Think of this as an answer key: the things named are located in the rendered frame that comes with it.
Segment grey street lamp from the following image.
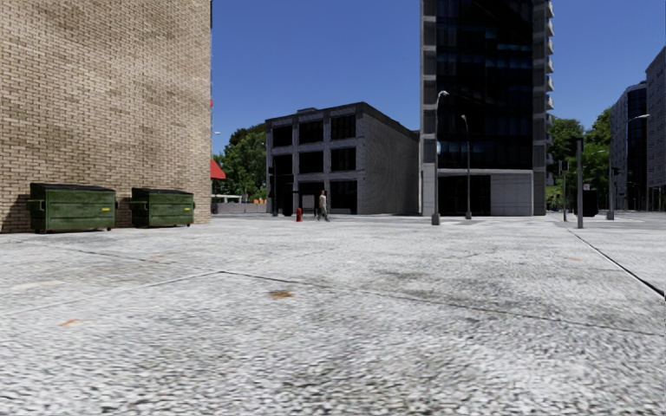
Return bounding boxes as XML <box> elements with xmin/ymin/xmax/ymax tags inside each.
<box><xmin>460</xmin><ymin>114</ymin><xmax>473</xmax><ymax>220</ymax></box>
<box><xmin>605</xmin><ymin>114</ymin><xmax>651</xmax><ymax>221</ymax></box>
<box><xmin>430</xmin><ymin>90</ymin><xmax>450</xmax><ymax>226</ymax></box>

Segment traffic light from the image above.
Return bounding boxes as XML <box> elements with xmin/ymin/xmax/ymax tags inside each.
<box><xmin>558</xmin><ymin>159</ymin><xmax>571</xmax><ymax>223</ymax></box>
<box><xmin>570</xmin><ymin>136</ymin><xmax>585</xmax><ymax>230</ymax></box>

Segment glass tower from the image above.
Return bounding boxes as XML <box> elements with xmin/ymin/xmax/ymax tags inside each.
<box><xmin>419</xmin><ymin>0</ymin><xmax>555</xmax><ymax>218</ymax></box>

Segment grey concrete building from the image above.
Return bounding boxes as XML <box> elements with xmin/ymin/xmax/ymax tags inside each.
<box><xmin>644</xmin><ymin>46</ymin><xmax>666</xmax><ymax>212</ymax></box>

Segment trees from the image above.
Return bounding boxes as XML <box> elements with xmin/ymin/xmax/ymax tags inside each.
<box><xmin>545</xmin><ymin>107</ymin><xmax>613</xmax><ymax>211</ymax></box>
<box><xmin>212</xmin><ymin>123</ymin><xmax>267</xmax><ymax>203</ymax></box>

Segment small green dumpster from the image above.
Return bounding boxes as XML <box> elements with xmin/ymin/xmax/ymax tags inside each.
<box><xmin>129</xmin><ymin>186</ymin><xmax>196</xmax><ymax>229</ymax></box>

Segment grey brick building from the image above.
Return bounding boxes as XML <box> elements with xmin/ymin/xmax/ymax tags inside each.
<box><xmin>264</xmin><ymin>101</ymin><xmax>421</xmax><ymax>218</ymax></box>

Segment large green dumpster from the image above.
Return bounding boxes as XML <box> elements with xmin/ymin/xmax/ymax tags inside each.
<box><xmin>27</xmin><ymin>182</ymin><xmax>118</xmax><ymax>233</ymax></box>

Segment tan brick building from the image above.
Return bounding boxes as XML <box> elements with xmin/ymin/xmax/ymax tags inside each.
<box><xmin>0</xmin><ymin>0</ymin><xmax>227</xmax><ymax>234</ymax></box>

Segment black bus shelter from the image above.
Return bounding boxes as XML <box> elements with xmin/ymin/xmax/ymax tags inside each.
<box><xmin>291</xmin><ymin>190</ymin><xmax>319</xmax><ymax>217</ymax></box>

